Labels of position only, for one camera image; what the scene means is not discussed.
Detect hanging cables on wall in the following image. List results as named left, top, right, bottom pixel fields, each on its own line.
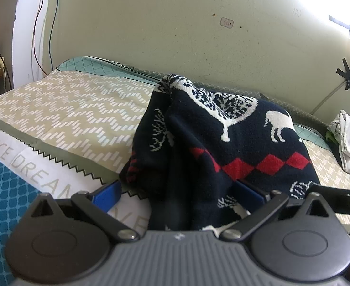
left=33, top=0, right=51, bottom=76

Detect teal honeycomb mat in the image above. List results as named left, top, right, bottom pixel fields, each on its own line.
left=0, top=148, right=46, bottom=276

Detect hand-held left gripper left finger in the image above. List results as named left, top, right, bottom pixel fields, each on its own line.
left=29, top=179, right=140, bottom=242

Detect thin grey cord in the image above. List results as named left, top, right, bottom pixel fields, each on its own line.
left=310, top=80, right=344, bottom=115

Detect beige patterned bed sheet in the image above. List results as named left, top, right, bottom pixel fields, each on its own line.
left=0, top=56, right=350, bottom=236

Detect black cable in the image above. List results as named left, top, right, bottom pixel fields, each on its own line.
left=48, top=0, right=58, bottom=70

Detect navy patterned knit sweater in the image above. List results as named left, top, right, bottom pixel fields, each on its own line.
left=119, top=73, right=321, bottom=232

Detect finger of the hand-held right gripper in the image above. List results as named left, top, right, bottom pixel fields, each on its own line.
left=309, top=185, right=350, bottom=217

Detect white door frame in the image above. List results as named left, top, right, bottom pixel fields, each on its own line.
left=11, top=0, right=57, bottom=90

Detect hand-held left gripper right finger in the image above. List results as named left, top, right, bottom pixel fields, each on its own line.
left=219, top=179, right=334, bottom=242

